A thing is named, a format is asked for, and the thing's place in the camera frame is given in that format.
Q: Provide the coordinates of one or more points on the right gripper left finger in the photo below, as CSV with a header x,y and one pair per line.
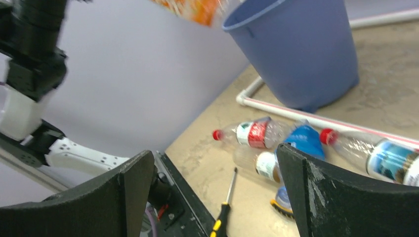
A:
x,y
109,205

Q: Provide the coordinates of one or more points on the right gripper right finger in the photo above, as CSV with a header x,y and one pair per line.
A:
x,y
329,201

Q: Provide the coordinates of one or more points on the red label clear bottle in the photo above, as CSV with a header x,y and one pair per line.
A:
x,y
380,157

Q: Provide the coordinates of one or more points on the blue label crushed bottle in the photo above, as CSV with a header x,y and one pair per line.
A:
x,y
306,139

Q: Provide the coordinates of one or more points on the red cap crushed bottle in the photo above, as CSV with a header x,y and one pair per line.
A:
x,y
262,133

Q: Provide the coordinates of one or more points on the tall orange bottle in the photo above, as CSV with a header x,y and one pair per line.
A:
x,y
203,12

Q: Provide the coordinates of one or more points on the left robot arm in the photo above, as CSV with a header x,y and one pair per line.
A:
x,y
29,34

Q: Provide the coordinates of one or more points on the blue plastic bin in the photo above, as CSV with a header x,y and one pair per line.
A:
x,y
302,49

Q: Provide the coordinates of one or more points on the white label amber bottle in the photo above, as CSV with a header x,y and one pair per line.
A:
x,y
261,162

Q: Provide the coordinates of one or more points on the yellow black screwdriver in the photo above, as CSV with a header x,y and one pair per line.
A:
x,y
219,228

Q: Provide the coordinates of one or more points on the yellow handle pliers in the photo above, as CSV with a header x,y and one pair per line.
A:
x,y
287,212

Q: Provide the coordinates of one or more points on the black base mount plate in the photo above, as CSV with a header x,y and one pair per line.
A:
x,y
176,208

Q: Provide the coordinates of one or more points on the white PVC pipe frame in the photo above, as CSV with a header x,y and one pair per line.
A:
x,y
244,98

